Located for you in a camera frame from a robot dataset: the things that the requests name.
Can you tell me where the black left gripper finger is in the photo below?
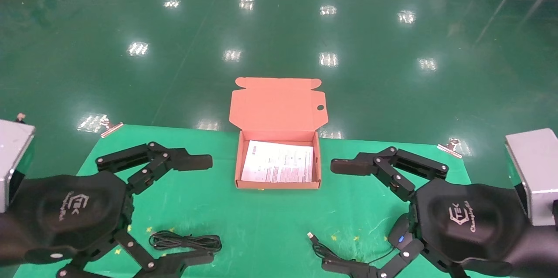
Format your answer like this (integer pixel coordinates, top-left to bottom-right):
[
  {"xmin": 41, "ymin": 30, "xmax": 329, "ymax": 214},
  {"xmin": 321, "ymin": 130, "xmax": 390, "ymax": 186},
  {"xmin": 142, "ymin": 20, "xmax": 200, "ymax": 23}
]
[{"xmin": 96, "ymin": 142, "xmax": 213, "ymax": 196}]

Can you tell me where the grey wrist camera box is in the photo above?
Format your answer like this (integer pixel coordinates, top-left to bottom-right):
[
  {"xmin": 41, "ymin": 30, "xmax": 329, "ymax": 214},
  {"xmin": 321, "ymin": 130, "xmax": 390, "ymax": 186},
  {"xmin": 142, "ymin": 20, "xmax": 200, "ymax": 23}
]
[
  {"xmin": 505, "ymin": 128, "xmax": 558, "ymax": 227},
  {"xmin": 0, "ymin": 119, "xmax": 36, "ymax": 213}
]

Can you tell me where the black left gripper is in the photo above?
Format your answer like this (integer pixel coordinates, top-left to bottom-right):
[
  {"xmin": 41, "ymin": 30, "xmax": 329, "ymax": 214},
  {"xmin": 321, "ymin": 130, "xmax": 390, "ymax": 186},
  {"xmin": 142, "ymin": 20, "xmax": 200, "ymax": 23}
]
[{"xmin": 0, "ymin": 171, "xmax": 214, "ymax": 278}]

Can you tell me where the metal mat clip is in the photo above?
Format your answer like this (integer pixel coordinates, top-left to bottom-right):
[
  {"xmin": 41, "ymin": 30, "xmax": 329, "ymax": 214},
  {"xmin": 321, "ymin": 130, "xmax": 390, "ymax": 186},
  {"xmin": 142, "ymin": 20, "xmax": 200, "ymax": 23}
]
[
  {"xmin": 100, "ymin": 117, "xmax": 124, "ymax": 139},
  {"xmin": 437, "ymin": 138, "xmax": 463, "ymax": 159}
]

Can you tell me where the black wired mouse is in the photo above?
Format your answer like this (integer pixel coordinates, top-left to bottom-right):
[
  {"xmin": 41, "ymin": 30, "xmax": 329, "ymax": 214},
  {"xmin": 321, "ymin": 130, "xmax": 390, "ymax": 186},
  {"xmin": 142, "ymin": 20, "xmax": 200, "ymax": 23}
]
[{"xmin": 306, "ymin": 214, "xmax": 417, "ymax": 266}]

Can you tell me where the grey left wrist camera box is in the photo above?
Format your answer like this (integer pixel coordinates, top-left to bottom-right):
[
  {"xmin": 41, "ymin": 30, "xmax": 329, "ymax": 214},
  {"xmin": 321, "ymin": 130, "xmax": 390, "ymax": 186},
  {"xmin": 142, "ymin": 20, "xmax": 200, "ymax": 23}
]
[{"xmin": 0, "ymin": 119, "xmax": 36, "ymax": 213}]

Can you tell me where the white printed instruction sheet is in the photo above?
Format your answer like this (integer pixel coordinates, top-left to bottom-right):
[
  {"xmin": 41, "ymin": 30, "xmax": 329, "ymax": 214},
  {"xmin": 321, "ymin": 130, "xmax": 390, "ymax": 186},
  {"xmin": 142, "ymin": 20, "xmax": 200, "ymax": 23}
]
[{"xmin": 241, "ymin": 140, "xmax": 315, "ymax": 183}]

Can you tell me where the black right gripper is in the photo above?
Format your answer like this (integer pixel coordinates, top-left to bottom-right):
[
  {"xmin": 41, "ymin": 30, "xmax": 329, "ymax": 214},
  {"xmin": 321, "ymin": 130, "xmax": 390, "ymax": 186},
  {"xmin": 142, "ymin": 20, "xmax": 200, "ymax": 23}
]
[{"xmin": 410, "ymin": 179, "xmax": 558, "ymax": 278}]

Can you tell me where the orange cardboard box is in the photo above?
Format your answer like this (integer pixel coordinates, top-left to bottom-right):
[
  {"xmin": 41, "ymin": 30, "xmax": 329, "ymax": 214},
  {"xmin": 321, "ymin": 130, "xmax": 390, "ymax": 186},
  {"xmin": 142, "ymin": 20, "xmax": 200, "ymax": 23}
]
[{"xmin": 229, "ymin": 77, "xmax": 329, "ymax": 190}]

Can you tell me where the black data cable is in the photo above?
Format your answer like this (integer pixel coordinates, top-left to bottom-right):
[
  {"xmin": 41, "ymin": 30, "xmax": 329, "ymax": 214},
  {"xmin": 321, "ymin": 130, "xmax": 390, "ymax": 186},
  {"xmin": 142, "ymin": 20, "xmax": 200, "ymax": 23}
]
[{"xmin": 149, "ymin": 231, "xmax": 222, "ymax": 254}]

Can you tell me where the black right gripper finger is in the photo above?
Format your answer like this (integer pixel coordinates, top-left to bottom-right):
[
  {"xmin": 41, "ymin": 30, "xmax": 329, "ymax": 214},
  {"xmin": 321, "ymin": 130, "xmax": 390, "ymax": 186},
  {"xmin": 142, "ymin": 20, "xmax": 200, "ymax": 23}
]
[
  {"xmin": 330, "ymin": 146, "xmax": 449, "ymax": 203},
  {"xmin": 322, "ymin": 239, "xmax": 469, "ymax": 278}
]

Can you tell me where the green table mat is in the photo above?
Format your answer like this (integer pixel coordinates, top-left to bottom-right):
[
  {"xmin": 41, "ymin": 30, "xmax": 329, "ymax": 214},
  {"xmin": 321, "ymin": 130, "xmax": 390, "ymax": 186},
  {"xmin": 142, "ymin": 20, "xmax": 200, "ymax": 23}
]
[{"xmin": 13, "ymin": 124, "xmax": 510, "ymax": 278}]

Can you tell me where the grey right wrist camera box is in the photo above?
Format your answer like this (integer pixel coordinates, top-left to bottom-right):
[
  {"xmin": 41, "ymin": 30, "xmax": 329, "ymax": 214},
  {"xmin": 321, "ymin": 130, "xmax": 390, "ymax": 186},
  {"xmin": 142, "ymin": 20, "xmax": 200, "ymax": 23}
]
[{"xmin": 505, "ymin": 128, "xmax": 558, "ymax": 227}]

